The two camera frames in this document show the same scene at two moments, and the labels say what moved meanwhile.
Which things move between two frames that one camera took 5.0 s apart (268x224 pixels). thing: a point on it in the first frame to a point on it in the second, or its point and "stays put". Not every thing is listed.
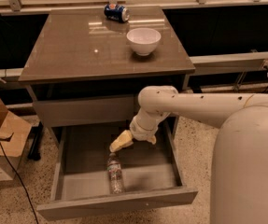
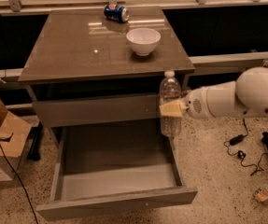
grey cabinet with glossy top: x=87 y=69 stays put
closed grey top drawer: x=108 y=111 stays put
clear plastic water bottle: x=115 y=174 to x=170 y=91
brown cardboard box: x=6 y=136 stays put
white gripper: x=139 y=130 to x=195 y=104
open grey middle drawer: x=79 y=186 stays put
